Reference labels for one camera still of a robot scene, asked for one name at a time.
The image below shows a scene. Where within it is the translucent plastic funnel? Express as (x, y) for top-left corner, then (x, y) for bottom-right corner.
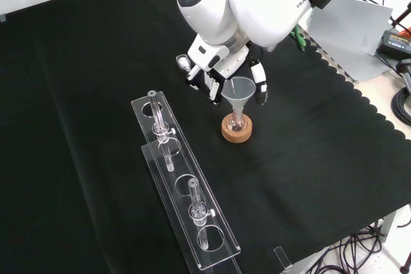
(220, 76), (257, 127)

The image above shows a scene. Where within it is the clear glass round-bottom flask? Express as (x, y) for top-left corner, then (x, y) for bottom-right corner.
(226, 112), (247, 133)

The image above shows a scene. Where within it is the clear acrylic funnel stand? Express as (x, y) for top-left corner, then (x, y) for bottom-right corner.
(130, 90), (242, 274)

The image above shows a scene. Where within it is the black bench cloth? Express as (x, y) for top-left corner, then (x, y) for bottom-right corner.
(0, 0), (411, 274)

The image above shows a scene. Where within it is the pale grey board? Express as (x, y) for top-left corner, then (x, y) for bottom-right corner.
(298, 0), (393, 82)

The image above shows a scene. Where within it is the black battery charger box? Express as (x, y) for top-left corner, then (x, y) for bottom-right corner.
(376, 29), (411, 60)

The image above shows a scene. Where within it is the black tripod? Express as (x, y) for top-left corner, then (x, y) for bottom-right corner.
(389, 0), (411, 33)

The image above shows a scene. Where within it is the brown cork ring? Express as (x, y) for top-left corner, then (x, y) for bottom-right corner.
(221, 116), (254, 142)

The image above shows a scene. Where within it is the small clear acrylic bracket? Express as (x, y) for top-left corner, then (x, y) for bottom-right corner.
(272, 245), (293, 270)

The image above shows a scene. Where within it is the coiled black cable bundle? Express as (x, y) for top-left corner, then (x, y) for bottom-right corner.
(390, 87), (411, 124)

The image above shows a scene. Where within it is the loose black cables tangle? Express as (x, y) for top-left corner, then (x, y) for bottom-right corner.
(304, 219), (411, 274)

